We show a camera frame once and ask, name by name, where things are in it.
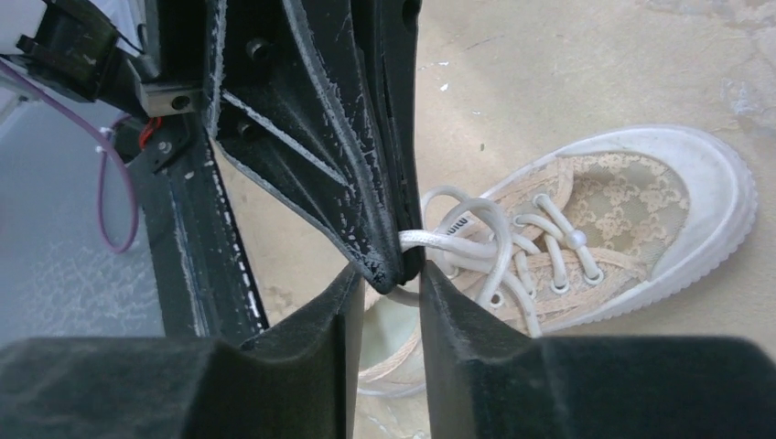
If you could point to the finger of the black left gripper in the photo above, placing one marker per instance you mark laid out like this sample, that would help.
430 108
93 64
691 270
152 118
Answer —
314 101

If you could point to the beige canvas sneaker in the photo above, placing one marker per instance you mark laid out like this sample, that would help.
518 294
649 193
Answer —
596 229

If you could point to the white shoelace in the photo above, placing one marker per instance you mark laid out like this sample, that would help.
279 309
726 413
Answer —
504 257

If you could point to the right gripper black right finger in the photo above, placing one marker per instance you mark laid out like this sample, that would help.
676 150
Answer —
485 379

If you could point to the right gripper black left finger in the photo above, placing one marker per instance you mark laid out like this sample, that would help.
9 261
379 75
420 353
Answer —
295 380

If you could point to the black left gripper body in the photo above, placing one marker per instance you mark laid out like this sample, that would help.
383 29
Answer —
169 73

